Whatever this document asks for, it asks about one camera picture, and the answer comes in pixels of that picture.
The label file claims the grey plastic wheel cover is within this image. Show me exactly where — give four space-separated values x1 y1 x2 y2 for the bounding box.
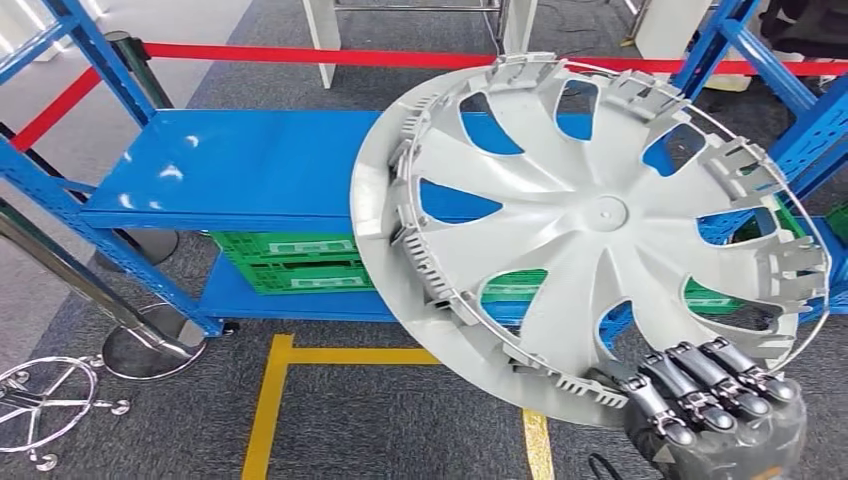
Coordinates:
349 52 833 429

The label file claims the black-topped barrier post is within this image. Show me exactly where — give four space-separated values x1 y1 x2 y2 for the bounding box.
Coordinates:
92 31 180 270

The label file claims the short red barrier belt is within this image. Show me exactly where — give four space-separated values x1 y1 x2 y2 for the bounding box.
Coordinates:
9 66 104 154

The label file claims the white desk with angled legs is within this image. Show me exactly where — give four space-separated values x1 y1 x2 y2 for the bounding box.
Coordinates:
622 0 715 62

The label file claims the person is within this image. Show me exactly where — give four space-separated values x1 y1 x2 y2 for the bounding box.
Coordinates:
702 71 755 93

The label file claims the yellow floor tape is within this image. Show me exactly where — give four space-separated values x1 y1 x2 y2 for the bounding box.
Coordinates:
241 334 554 480

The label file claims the clear plastic film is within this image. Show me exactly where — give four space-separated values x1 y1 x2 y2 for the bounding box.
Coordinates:
662 380 811 480

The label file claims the long red barrier belt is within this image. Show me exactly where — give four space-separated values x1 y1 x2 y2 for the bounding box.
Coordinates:
142 41 848 77

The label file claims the chrome stanchion with round base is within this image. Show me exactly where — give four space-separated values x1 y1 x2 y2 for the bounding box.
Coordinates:
0 201 208 382

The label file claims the blue metal shelf rack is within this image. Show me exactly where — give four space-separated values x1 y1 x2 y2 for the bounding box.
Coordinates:
0 0 848 339

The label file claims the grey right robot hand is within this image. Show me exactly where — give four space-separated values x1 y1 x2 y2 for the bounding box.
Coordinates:
619 336 811 480

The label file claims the white desk with steel rails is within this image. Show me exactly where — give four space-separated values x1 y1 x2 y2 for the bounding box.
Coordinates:
301 0 539 89

